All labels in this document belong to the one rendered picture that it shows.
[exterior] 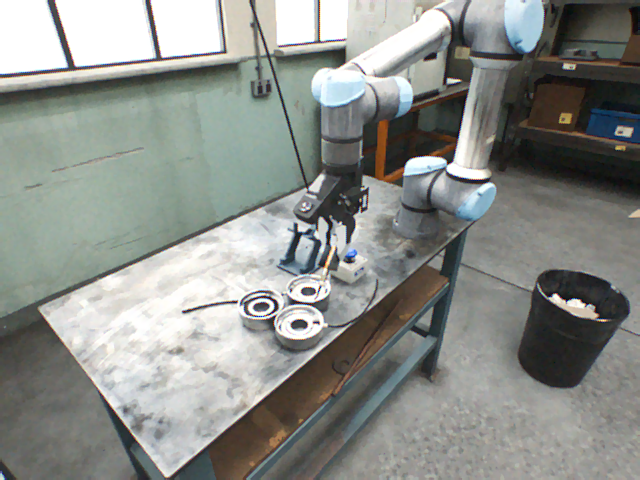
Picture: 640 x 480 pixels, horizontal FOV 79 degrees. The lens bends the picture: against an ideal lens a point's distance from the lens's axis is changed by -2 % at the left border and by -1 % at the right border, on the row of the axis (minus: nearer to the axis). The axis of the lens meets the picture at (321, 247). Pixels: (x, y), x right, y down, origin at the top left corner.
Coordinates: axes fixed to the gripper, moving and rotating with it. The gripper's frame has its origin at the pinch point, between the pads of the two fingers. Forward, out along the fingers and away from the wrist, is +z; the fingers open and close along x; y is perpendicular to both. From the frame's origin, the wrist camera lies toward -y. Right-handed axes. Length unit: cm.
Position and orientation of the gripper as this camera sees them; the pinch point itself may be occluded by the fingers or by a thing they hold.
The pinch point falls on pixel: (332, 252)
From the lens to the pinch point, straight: 84.4
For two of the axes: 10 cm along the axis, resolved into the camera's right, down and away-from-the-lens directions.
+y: 6.3, -4.2, 6.6
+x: -7.8, -3.4, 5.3
